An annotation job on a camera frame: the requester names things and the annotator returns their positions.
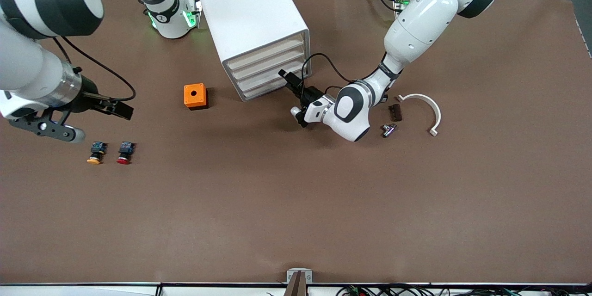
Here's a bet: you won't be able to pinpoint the red push button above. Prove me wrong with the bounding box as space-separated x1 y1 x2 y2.
116 141 136 166

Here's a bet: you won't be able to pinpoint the yellow push button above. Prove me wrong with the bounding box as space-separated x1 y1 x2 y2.
86 141 108 165

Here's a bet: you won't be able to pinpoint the orange box with hole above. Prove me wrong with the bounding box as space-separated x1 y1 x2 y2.
184 83 209 111

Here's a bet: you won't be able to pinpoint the brown table cover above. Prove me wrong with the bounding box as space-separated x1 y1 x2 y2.
0 0 592 285

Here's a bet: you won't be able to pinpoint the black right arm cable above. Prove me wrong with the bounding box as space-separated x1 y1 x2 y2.
52 36 136 102

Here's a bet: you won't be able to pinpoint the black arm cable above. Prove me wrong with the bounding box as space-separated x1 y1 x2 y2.
52 36 136 102
301 53 358 102

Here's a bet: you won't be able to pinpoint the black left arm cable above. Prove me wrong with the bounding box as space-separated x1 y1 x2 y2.
301 53 358 102

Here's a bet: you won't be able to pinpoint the white curved bracket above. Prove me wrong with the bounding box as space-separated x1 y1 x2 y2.
396 93 442 137

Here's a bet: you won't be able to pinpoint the white table edge rail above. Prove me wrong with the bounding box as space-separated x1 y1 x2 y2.
0 282 592 296

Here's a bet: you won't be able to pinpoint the tangled black cables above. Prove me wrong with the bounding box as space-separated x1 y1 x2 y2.
337 284 592 296

